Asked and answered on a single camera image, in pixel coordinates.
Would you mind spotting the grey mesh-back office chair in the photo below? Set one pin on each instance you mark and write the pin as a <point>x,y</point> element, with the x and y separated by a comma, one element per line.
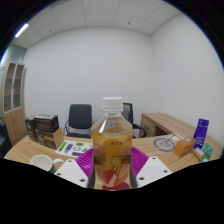
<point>128,113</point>

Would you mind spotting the black box with tan side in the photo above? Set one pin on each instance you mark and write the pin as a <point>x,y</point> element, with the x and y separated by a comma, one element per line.
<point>48,139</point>

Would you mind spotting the orange cardboard box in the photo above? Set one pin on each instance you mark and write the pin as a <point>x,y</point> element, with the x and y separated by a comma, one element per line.
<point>184,147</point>

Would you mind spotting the green flat pack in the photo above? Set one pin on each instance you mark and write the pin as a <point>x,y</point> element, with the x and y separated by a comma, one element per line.
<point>207,150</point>

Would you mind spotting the purple upright box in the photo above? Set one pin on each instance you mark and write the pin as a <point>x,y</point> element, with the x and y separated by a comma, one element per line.
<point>201,131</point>

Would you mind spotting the wooden side desk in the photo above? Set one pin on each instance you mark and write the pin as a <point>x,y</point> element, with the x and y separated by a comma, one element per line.
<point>160,121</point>

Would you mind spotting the wooden glass-door shelf cabinet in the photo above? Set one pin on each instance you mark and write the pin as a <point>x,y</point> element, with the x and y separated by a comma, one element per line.
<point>13,113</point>

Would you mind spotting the black solid-back office chair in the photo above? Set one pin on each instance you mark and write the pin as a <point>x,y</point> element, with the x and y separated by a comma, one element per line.
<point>80,116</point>

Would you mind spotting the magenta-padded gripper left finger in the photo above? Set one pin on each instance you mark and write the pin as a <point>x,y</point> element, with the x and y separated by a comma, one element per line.
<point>71,171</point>

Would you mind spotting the yellow tea drink bottle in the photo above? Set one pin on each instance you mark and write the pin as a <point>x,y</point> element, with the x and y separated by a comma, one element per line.
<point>111,146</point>

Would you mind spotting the green white-lined mug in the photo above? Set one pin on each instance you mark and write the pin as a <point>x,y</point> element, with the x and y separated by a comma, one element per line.
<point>41,162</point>

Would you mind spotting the small tan box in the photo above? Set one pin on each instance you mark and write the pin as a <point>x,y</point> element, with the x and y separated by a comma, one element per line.
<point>198,154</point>

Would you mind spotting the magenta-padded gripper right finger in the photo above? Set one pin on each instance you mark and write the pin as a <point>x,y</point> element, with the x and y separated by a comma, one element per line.
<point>151,170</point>

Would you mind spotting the small light blue card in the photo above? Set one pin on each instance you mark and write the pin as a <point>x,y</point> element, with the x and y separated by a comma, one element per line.
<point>205,160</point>

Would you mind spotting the flat round red coaster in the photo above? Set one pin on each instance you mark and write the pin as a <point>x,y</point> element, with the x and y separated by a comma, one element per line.
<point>115,187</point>

